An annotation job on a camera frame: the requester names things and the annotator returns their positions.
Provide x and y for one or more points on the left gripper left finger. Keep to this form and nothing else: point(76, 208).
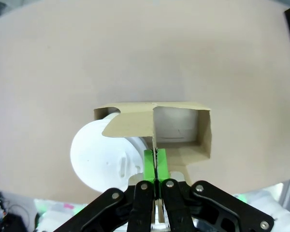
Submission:
point(148, 166)

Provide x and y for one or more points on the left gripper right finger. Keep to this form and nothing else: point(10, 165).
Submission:
point(163, 166)

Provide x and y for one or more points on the cardboard box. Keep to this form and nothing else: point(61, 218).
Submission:
point(133, 123)

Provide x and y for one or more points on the white plastic cup lid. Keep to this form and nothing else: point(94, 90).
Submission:
point(99, 154)

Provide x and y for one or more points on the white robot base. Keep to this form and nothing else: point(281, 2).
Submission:
point(268, 200)

